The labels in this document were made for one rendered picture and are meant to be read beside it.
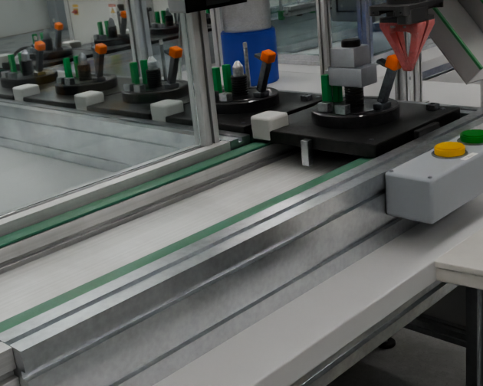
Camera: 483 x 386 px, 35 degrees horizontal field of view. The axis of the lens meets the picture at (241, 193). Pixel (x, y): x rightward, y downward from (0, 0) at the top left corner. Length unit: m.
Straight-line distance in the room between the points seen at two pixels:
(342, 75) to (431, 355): 1.38
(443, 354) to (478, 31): 1.23
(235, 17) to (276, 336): 1.42
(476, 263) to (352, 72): 0.38
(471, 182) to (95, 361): 0.57
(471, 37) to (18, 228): 0.87
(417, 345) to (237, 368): 1.73
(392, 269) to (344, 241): 0.07
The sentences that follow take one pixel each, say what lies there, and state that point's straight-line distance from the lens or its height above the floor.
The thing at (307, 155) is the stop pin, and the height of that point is 0.94.
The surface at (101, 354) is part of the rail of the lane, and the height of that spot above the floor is 0.92.
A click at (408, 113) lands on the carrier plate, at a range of 1.24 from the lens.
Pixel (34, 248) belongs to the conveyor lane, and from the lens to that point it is 0.97.
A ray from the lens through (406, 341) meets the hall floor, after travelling 2.49.
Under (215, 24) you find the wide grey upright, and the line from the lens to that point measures 2.51.
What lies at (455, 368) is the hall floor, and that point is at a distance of 2.37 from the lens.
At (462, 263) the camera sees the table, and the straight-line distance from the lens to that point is 0.97.
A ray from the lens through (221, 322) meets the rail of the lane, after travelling 0.81.
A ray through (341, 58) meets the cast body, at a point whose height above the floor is 1.07.
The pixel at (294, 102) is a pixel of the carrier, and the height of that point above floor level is 0.97.
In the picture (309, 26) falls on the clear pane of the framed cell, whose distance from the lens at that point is 2.39.
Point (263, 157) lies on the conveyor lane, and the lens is 1.21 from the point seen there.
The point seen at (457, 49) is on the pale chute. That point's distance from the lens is 1.36.
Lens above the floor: 1.27
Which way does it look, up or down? 19 degrees down
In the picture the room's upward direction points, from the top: 6 degrees counter-clockwise
